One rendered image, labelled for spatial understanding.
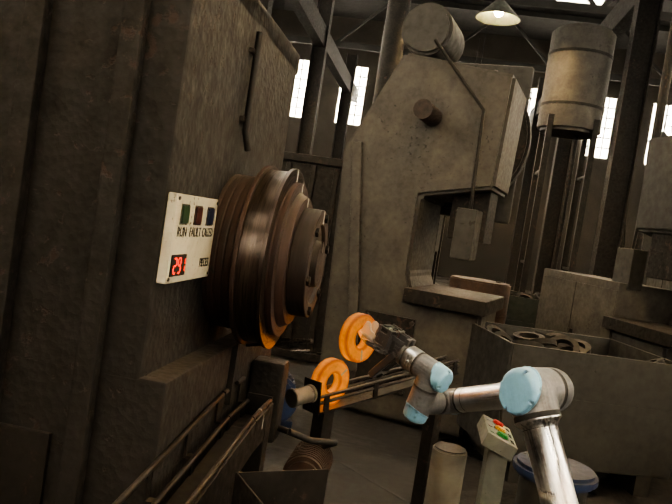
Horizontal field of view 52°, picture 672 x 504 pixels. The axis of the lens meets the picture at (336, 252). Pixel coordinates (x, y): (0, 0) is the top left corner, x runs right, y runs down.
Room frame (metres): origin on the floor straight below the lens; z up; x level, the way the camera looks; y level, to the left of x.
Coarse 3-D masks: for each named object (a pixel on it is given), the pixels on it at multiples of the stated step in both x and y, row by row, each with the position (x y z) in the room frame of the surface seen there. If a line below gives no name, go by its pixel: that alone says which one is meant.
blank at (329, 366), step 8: (328, 360) 2.23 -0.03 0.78; (336, 360) 2.24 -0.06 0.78; (320, 368) 2.21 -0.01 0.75; (328, 368) 2.22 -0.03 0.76; (336, 368) 2.25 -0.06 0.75; (344, 368) 2.28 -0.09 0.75; (312, 376) 2.21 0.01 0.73; (320, 376) 2.19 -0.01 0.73; (328, 376) 2.22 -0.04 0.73; (336, 376) 2.28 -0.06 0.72; (344, 376) 2.28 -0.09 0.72; (336, 384) 2.28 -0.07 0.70; (344, 384) 2.29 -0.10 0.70; (328, 392) 2.23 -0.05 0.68
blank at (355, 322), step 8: (352, 320) 2.15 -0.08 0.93; (360, 320) 2.17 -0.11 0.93; (368, 320) 2.20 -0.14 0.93; (344, 328) 2.14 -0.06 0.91; (352, 328) 2.14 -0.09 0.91; (360, 328) 2.17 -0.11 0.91; (344, 336) 2.13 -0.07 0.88; (352, 336) 2.15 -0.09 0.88; (344, 344) 2.13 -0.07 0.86; (352, 344) 2.15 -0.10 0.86; (360, 344) 2.21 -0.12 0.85; (344, 352) 2.14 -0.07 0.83; (352, 352) 2.15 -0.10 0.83; (360, 352) 2.18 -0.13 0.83; (368, 352) 2.21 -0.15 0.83; (352, 360) 2.16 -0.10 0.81; (360, 360) 2.18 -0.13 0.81
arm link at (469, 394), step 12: (492, 384) 1.96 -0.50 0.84; (456, 396) 2.03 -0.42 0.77; (468, 396) 1.99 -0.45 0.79; (480, 396) 1.96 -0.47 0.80; (492, 396) 1.93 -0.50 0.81; (456, 408) 2.03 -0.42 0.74; (468, 408) 2.00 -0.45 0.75; (480, 408) 1.97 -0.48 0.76; (492, 408) 1.95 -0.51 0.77; (564, 408) 1.75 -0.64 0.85
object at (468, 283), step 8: (456, 280) 6.49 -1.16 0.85; (464, 280) 6.42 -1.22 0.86; (472, 280) 6.39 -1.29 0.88; (480, 280) 6.54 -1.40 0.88; (488, 280) 6.76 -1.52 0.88; (464, 288) 6.41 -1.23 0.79; (472, 288) 6.37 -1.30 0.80; (480, 288) 6.35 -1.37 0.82; (488, 288) 6.34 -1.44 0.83; (496, 288) 6.36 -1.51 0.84; (504, 288) 6.41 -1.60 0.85; (504, 296) 6.42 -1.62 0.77; (504, 304) 6.44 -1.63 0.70; (496, 312) 6.38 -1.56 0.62; (504, 312) 6.46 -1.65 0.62; (496, 320) 6.39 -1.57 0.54; (504, 320) 6.49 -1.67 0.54
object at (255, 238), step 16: (272, 176) 1.70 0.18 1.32; (288, 176) 1.68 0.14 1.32; (256, 192) 1.64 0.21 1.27; (272, 192) 1.64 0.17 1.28; (256, 208) 1.61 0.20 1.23; (272, 208) 1.59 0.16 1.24; (256, 224) 1.59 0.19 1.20; (272, 224) 1.59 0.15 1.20; (256, 240) 1.58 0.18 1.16; (240, 256) 1.58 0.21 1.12; (256, 256) 1.57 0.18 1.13; (240, 272) 1.58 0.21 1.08; (256, 272) 1.57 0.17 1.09; (240, 288) 1.59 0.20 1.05; (256, 288) 1.57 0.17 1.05; (240, 304) 1.60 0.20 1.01; (256, 304) 1.58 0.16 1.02; (240, 320) 1.63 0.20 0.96; (256, 320) 1.61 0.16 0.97; (240, 336) 1.70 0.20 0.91; (256, 336) 1.67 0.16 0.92; (272, 336) 1.78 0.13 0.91
